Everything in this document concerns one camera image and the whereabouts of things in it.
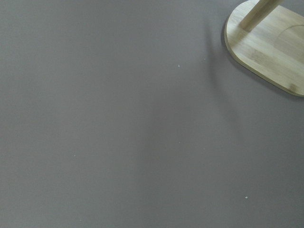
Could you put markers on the wooden cup storage rack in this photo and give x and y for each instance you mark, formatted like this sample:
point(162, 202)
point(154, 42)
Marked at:
point(273, 49)

